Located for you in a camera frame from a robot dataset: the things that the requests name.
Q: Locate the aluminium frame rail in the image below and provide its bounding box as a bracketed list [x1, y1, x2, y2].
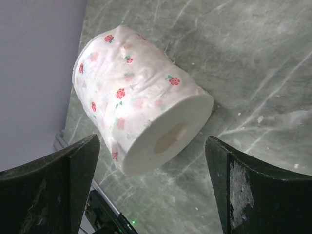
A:
[53, 130, 68, 152]

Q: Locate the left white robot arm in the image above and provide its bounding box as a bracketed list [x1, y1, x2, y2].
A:
[85, 190, 137, 234]

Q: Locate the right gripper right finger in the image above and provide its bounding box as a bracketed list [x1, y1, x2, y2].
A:
[205, 136, 312, 234]

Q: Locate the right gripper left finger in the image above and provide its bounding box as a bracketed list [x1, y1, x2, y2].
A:
[0, 134, 100, 234]

